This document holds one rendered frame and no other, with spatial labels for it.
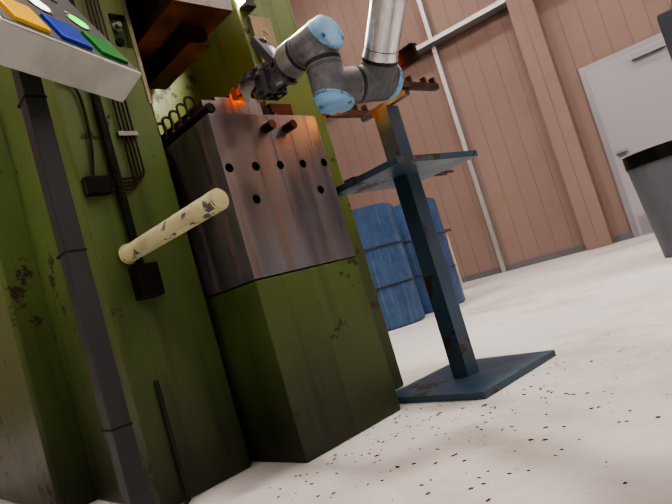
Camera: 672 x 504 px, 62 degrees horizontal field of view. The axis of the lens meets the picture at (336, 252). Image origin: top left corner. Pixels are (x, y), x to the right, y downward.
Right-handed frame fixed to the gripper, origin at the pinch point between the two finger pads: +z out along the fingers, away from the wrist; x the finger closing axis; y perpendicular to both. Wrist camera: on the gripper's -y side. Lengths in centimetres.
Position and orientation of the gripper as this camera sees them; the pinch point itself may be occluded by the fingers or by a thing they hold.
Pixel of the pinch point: (242, 89)
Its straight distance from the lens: 165.9
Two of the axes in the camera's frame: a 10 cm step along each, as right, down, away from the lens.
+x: 6.9, -1.5, 7.1
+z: -6.7, 2.4, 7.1
